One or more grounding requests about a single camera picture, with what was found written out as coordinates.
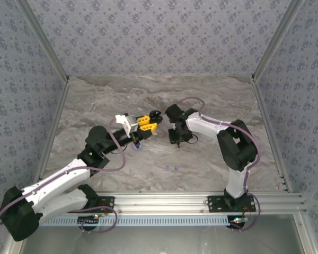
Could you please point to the black earbud charging case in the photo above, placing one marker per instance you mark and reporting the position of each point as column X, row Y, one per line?
column 155, row 116

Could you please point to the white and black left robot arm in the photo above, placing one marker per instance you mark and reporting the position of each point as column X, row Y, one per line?
column 58, row 177

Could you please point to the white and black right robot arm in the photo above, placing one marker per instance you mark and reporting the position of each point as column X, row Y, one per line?
column 238, row 148

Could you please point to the small black electronics board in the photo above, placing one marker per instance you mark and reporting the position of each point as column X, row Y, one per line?
column 88, row 221
column 238, row 221

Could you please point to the grey metal base panel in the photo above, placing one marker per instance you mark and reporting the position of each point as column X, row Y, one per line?
column 159, row 240

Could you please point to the aluminium table side rail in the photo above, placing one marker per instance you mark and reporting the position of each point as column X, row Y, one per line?
column 268, row 124
column 53, row 124

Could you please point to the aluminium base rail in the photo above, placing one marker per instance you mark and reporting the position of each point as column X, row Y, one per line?
column 159, row 202

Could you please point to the aluminium frame post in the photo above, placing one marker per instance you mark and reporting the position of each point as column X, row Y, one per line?
column 277, row 39
column 43, row 39

